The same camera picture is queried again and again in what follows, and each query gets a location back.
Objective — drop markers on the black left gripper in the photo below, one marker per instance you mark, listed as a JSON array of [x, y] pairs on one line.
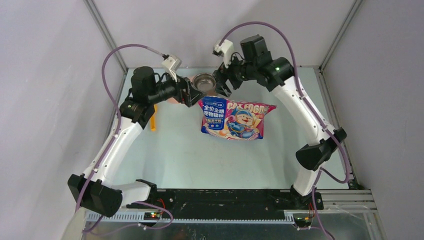
[[191, 96]]

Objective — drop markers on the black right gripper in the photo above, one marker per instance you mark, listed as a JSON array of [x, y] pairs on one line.
[[222, 74]]

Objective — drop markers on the yellow plastic food scoop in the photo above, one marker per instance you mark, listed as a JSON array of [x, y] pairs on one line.
[[153, 125]]

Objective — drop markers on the colourful cat food bag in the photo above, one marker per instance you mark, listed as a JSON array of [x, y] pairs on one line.
[[233, 120]]

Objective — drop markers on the pink double pet feeder base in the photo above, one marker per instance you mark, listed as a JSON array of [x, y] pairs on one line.
[[172, 98]]

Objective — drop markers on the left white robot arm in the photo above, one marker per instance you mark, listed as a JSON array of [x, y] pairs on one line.
[[94, 189]]

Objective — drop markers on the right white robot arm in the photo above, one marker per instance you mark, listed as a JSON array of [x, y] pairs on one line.
[[278, 77]]

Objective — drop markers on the left steel bowl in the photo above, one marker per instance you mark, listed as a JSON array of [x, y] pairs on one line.
[[205, 82]]

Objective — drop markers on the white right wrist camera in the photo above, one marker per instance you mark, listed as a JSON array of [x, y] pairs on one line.
[[225, 50]]

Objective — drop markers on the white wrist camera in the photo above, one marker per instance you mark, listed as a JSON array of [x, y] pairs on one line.
[[171, 63], [225, 50]]

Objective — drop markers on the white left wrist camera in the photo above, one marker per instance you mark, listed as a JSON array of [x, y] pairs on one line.
[[171, 63]]

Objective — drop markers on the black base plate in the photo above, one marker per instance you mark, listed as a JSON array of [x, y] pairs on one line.
[[232, 204]]

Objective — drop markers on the aluminium corner post left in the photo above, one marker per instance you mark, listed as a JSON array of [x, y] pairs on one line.
[[105, 32]]

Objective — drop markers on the aluminium corner post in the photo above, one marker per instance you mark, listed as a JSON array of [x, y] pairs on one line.
[[105, 32], [355, 7]]

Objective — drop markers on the aluminium corner post right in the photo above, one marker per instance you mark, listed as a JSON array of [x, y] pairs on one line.
[[355, 7]]

